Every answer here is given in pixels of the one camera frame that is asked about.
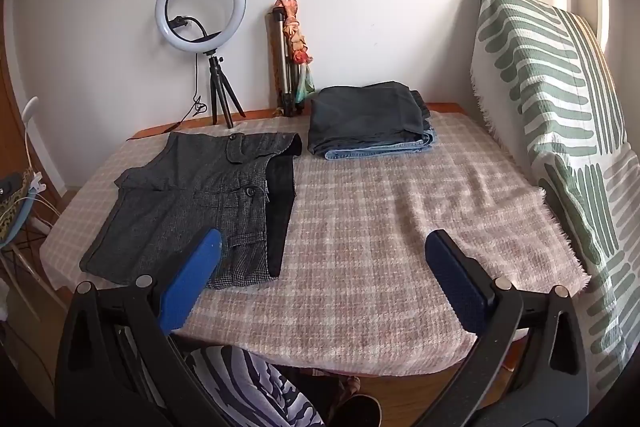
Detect black mini tripod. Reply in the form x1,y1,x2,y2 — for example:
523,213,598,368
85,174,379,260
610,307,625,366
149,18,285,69
204,51,246,128

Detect blue folded jeans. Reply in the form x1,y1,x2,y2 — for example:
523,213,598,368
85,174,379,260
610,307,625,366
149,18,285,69
324,129,438,160

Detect person's zebra print clothing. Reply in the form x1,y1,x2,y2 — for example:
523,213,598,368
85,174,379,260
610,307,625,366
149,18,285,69
184,346,328,427

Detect black ring light cable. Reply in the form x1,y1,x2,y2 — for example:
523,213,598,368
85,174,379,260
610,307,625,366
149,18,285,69
129,52,211,140

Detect person's dark shoe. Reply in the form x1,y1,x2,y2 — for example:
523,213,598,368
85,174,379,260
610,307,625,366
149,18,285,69
326,395,382,427

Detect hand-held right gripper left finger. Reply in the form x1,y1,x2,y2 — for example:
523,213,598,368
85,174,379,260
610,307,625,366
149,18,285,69
55,228,224,427

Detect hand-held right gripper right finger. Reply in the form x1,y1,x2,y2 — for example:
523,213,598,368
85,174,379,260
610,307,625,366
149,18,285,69
424,230,587,427

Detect white ring light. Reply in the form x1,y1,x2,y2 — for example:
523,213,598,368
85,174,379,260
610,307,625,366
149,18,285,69
154,0,247,56

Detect dark grey folded pants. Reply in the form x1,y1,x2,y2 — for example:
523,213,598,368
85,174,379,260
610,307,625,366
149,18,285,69
307,81,432,155

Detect grey checked pants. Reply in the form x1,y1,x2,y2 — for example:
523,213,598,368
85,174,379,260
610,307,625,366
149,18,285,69
79,132,304,291

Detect green striped white cover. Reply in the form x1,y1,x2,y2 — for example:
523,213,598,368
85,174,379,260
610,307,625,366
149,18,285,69
469,0,632,387

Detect leopard print cushion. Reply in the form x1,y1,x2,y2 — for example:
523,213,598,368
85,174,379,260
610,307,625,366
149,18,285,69
0,173,37,250

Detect white gooseneck lamp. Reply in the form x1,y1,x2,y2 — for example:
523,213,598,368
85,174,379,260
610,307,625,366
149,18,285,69
20,96,48,202

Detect pink checked blanket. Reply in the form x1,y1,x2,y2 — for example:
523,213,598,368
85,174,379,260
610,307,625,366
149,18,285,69
39,111,590,377

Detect orange patterned umbrella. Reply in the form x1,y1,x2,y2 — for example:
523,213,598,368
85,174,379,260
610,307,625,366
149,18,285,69
274,0,318,104

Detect silver folded tripod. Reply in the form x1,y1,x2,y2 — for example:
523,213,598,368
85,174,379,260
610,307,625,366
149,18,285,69
270,7,304,118

